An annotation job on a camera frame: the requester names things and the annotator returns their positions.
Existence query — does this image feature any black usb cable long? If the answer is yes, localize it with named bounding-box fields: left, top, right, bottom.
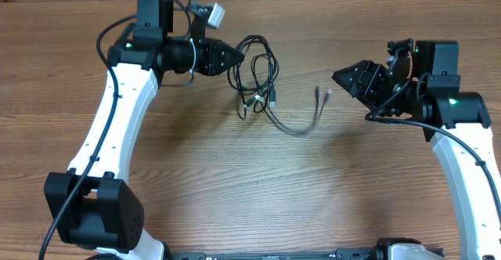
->
left=226, top=34, right=279, bottom=120

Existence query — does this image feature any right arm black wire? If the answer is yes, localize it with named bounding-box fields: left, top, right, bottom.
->
left=364, top=71, right=501, bottom=222

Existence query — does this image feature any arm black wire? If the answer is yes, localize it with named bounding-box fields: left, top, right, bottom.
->
left=38, top=13, right=138, bottom=260
left=364, top=71, right=501, bottom=222

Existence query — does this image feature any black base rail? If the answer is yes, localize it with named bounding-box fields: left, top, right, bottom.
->
left=167, top=247, right=377, bottom=260

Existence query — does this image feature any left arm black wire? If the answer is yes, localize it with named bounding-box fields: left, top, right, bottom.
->
left=38, top=13, right=138, bottom=260

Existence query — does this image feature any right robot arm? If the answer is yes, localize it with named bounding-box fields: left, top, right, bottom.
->
left=332, top=38, right=500, bottom=259

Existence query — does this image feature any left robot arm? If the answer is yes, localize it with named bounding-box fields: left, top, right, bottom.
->
left=44, top=0, right=243, bottom=259

